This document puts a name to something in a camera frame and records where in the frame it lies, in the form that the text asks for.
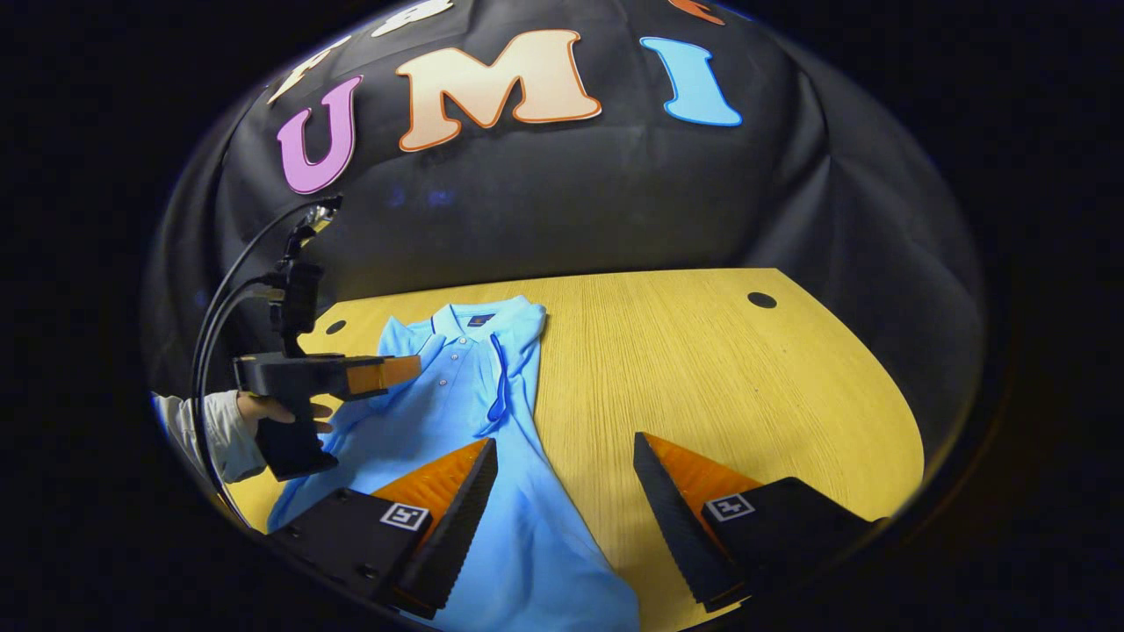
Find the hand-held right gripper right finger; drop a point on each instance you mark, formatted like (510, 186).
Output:
(672, 513)

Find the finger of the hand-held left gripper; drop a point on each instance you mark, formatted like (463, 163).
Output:
(382, 375)

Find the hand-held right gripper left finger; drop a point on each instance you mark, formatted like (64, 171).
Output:
(461, 518)

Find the light blue T-shirt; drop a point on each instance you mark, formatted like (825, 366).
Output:
(457, 412)

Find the black backdrop cloth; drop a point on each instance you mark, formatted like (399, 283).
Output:
(562, 202)

